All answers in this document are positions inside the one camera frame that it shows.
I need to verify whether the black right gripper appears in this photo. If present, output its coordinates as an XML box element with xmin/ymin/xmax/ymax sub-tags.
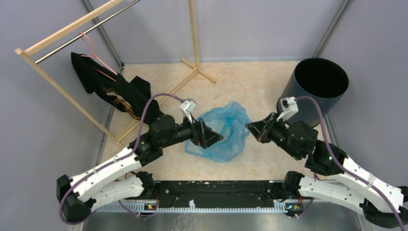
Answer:
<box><xmin>244</xmin><ymin>112</ymin><xmax>301</xmax><ymax>160</ymax></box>

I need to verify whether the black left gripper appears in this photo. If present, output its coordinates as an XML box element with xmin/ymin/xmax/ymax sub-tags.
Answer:
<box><xmin>161</xmin><ymin>111</ymin><xmax>223</xmax><ymax>148</ymax></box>

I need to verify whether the blue plastic trash bag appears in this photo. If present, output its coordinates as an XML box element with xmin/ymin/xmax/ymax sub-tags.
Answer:
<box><xmin>184</xmin><ymin>101</ymin><xmax>251</xmax><ymax>163</ymax></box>

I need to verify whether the dark grey trash bin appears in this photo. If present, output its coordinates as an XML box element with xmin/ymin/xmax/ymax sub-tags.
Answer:
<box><xmin>279</xmin><ymin>58</ymin><xmax>349</xmax><ymax>116</ymax></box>

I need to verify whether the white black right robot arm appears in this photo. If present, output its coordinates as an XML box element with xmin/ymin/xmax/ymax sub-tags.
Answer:
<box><xmin>245</xmin><ymin>113</ymin><xmax>408</xmax><ymax>229</ymax></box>

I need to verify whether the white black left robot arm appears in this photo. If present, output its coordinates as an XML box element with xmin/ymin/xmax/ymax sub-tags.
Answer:
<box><xmin>57</xmin><ymin>115</ymin><xmax>223</xmax><ymax>224</ymax></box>

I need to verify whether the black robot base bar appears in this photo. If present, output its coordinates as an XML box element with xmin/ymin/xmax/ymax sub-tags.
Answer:
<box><xmin>126</xmin><ymin>180</ymin><xmax>316</xmax><ymax>206</ymax></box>

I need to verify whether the black garment with print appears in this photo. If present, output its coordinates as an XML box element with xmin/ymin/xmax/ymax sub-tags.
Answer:
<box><xmin>71</xmin><ymin>52</ymin><xmax>152</xmax><ymax>120</ymax></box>

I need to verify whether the pink clothes hanger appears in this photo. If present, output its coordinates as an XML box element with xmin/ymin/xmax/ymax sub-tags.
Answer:
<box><xmin>79</xmin><ymin>32</ymin><xmax>118</xmax><ymax>82</ymax></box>

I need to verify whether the metal hanging rod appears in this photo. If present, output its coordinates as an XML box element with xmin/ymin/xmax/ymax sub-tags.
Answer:
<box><xmin>25</xmin><ymin>0</ymin><xmax>139</xmax><ymax>64</ymax></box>

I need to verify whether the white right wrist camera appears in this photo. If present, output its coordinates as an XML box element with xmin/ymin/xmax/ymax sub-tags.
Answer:
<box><xmin>277</xmin><ymin>97</ymin><xmax>299</xmax><ymax>121</ymax></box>

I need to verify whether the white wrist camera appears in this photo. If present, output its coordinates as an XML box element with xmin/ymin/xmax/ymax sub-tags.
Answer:
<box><xmin>179</xmin><ymin>98</ymin><xmax>197</xmax><ymax>124</ymax></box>
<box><xmin>277</xmin><ymin>97</ymin><xmax>299</xmax><ymax>121</ymax></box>

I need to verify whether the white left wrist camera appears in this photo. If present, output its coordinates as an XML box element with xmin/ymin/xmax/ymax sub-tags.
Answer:
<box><xmin>179</xmin><ymin>98</ymin><xmax>197</xmax><ymax>124</ymax></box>

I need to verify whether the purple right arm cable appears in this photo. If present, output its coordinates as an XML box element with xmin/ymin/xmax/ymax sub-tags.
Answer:
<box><xmin>294</xmin><ymin>96</ymin><xmax>408</xmax><ymax>231</ymax></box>

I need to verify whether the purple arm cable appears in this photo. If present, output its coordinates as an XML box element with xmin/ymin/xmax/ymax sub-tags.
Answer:
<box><xmin>58</xmin><ymin>93</ymin><xmax>187</xmax><ymax>226</ymax></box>
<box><xmin>294</xmin><ymin>96</ymin><xmax>408</xmax><ymax>231</ymax></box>

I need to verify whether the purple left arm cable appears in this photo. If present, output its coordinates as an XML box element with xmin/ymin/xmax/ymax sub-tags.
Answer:
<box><xmin>58</xmin><ymin>93</ymin><xmax>187</xmax><ymax>226</ymax></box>

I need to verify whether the wooden clothes rack frame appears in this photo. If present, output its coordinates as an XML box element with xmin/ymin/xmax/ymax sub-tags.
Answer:
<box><xmin>14</xmin><ymin>0</ymin><xmax>217</xmax><ymax>149</ymax></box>

